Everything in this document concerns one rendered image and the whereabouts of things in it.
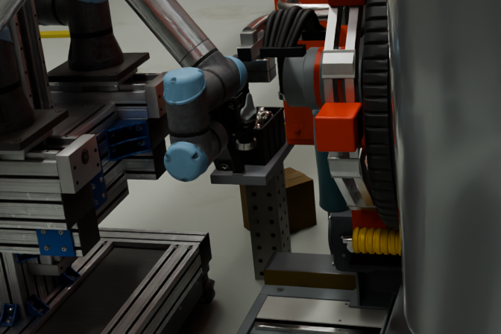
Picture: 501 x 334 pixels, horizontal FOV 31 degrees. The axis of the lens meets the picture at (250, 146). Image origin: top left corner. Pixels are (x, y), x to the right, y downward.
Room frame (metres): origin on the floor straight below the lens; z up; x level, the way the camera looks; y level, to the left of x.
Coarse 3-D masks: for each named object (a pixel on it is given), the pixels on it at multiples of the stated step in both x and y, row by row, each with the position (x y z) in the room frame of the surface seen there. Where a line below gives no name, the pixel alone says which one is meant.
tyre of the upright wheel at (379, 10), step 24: (384, 0) 1.67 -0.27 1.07; (384, 24) 1.64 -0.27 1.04; (384, 48) 1.62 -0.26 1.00; (384, 72) 1.61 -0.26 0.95; (384, 96) 1.59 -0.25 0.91; (384, 120) 1.59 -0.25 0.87; (384, 144) 1.59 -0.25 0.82; (384, 168) 1.60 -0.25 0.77; (384, 192) 1.62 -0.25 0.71; (384, 216) 1.67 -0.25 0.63
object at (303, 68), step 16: (320, 48) 1.96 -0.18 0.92; (288, 64) 1.94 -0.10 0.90; (304, 64) 1.92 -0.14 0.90; (320, 64) 1.91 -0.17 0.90; (288, 80) 1.92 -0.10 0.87; (304, 80) 1.91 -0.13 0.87; (320, 80) 1.89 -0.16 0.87; (288, 96) 1.93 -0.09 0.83; (304, 96) 1.91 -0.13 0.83; (320, 96) 1.90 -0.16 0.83
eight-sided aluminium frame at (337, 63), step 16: (336, 16) 1.75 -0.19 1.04; (352, 16) 1.74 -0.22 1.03; (336, 32) 1.74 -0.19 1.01; (352, 32) 1.71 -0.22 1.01; (336, 48) 1.73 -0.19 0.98; (352, 48) 1.69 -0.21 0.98; (336, 64) 1.68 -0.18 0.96; (352, 64) 1.67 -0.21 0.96; (336, 80) 1.70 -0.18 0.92; (352, 80) 1.67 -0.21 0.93; (336, 96) 1.70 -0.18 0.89; (352, 96) 1.67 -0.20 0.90; (336, 160) 1.68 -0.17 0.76; (352, 160) 1.67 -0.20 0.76; (336, 176) 1.70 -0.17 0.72; (352, 176) 1.69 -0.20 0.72; (368, 176) 1.75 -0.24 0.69; (352, 192) 1.78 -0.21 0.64; (368, 192) 1.74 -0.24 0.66; (352, 208) 1.82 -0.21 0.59; (368, 208) 1.81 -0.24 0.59
